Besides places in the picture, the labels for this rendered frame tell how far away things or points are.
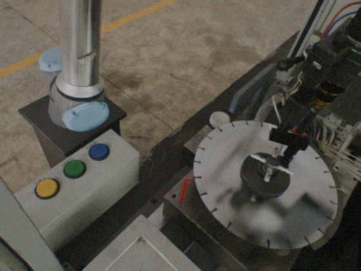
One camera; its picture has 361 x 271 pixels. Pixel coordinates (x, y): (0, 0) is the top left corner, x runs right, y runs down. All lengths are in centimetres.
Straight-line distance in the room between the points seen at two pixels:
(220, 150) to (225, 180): 8
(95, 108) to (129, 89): 146
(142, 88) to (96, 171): 156
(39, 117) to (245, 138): 66
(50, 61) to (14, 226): 54
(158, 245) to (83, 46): 44
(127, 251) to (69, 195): 18
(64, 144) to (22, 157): 98
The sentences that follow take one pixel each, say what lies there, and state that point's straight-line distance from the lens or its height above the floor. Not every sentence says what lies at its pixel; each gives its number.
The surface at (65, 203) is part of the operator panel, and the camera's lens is 69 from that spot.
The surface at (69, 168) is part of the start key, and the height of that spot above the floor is 91.
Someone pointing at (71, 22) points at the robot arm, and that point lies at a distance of 66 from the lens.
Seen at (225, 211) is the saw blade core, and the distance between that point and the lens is 63.
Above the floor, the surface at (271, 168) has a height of 100.
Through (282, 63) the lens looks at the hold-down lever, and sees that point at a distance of 53.
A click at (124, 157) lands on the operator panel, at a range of 73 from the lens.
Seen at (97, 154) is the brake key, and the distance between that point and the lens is 73.
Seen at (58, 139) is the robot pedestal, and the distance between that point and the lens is 98.
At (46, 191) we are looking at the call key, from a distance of 70.
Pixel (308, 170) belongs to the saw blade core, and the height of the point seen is 95.
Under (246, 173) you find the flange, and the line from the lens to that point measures 67.
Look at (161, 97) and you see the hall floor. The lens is 216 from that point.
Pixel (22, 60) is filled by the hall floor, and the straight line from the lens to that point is 257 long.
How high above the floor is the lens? 150
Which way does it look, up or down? 50 degrees down
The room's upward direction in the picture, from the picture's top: 11 degrees clockwise
